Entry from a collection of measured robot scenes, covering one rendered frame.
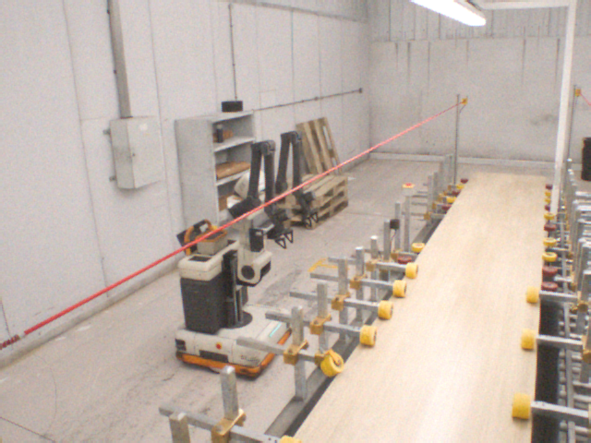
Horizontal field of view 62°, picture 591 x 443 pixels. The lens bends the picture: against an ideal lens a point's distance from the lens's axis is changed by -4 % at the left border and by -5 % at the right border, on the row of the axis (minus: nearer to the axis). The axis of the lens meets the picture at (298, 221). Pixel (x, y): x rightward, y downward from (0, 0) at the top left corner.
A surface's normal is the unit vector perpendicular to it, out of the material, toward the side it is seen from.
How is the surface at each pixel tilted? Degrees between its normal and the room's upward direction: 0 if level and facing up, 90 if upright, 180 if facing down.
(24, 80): 90
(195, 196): 90
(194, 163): 90
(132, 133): 90
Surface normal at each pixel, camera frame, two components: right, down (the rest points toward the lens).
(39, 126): 0.90, 0.10
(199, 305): -0.37, 0.29
